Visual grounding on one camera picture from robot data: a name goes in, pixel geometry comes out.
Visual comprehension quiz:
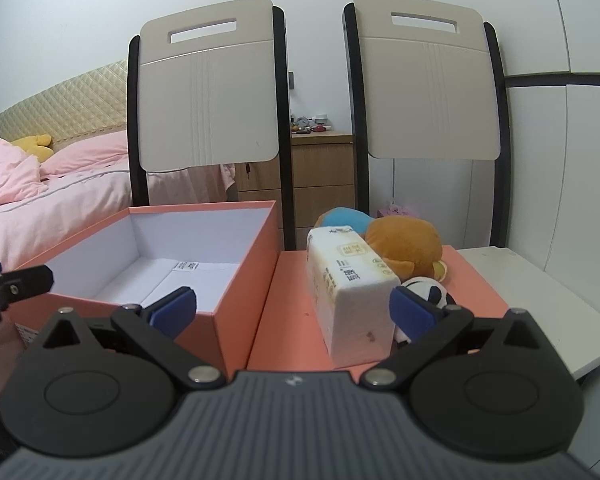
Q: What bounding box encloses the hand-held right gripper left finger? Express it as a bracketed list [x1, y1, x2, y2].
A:
[24, 287, 227, 392]

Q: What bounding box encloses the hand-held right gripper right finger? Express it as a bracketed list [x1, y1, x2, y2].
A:
[360, 286, 562, 392]

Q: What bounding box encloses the white tissue pack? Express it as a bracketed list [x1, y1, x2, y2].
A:
[306, 225, 402, 367]

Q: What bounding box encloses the orange cardboard box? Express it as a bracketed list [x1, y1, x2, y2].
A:
[2, 200, 281, 382]

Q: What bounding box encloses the orange box lid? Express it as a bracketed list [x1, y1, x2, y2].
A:
[246, 245, 511, 372]

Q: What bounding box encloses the person's left forearm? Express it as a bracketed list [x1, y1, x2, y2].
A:
[0, 317, 27, 404]

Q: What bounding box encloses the white desktop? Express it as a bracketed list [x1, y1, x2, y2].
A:
[455, 246, 600, 382]

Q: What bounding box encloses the black and white plush toy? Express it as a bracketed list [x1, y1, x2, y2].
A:
[392, 276, 458, 346]

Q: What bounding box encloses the orange plush toy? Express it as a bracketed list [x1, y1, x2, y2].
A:
[364, 217, 450, 282]

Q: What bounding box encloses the bed with pink duvet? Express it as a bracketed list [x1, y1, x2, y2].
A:
[0, 162, 238, 275]

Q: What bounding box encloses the crumpled pink quilt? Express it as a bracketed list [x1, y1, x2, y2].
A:
[0, 135, 49, 211]

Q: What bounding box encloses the blue plush toy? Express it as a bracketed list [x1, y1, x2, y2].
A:
[313, 207, 377, 237]

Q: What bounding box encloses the yellow plush toy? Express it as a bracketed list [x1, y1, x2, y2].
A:
[10, 133, 55, 164]

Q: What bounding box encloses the pink pillow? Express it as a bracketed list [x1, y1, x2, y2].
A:
[40, 131, 131, 177]

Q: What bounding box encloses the wooden dresser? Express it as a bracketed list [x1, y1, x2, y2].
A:
[235, 130, 357, 252]

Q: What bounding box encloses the beige quilted headboard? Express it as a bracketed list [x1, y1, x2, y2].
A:
[0, 59, 129, 149]

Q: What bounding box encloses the pile of small trinkets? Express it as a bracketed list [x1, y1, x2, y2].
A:
[290, 114, 331, 135]

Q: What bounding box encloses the white wardrobe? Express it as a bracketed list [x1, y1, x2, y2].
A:
[375, 0, 600, 281]

